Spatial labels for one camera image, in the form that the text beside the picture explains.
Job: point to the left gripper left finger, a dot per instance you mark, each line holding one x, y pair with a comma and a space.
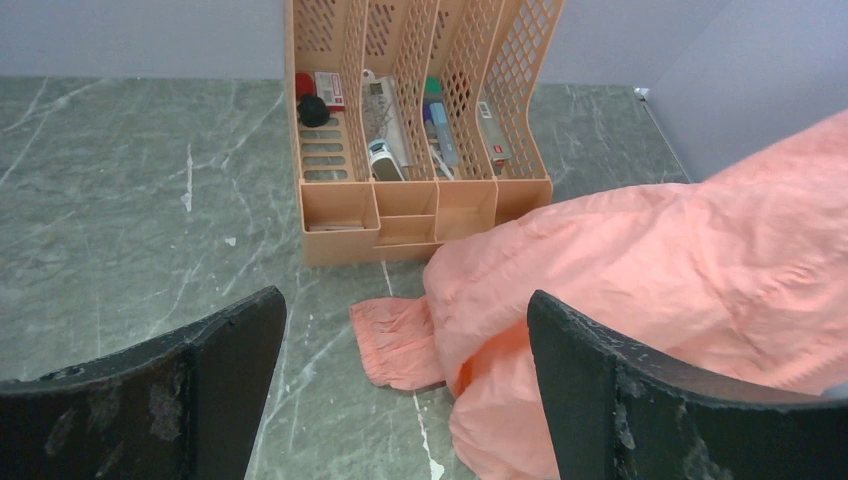
186, 404

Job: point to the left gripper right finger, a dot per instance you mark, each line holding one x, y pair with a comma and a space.
619, 409

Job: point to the pink zip-up jacket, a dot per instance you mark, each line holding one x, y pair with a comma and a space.
743, 274

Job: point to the red black round item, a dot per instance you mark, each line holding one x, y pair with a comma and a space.
311, 96

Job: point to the white stapler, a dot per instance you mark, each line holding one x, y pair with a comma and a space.
385, 135

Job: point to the orange four-slot file organizer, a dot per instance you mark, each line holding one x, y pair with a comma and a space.
477, 50

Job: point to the green capped blue tube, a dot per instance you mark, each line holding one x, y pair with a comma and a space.
440, 139

